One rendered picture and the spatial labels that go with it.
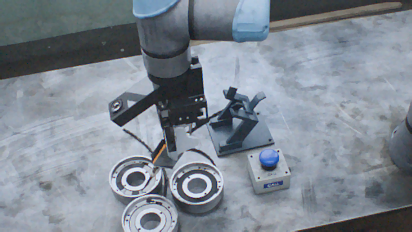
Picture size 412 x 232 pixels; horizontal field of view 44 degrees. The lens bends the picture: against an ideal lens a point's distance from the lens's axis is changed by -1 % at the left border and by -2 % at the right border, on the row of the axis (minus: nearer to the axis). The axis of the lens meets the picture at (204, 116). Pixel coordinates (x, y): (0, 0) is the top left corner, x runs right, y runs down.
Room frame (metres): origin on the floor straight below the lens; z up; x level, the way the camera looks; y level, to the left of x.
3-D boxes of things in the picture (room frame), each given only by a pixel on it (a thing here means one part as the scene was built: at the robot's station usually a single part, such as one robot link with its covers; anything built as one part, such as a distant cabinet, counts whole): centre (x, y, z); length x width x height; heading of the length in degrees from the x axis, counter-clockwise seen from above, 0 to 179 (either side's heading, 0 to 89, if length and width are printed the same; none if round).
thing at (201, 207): (0.62, 0.03, 0.82); 0.10 x 0.10 x 0.04
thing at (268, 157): (0.65, -0.12, 0.85); 0.04 x 0.04 x 0.05
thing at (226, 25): (0.63, -0.05, 1.23); 0.11 x 0.11 x 0.08; 79
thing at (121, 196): (0.65, 0.15, 0.82); 0.10 x 0.10 x 0.04
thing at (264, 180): (0.65, -0.13, 0.82); 0.08 x 0.07 x 0.05; 98
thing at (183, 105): (0.64, 0.04, 1.07); 0.09 x 0.08 x 0.12; 101
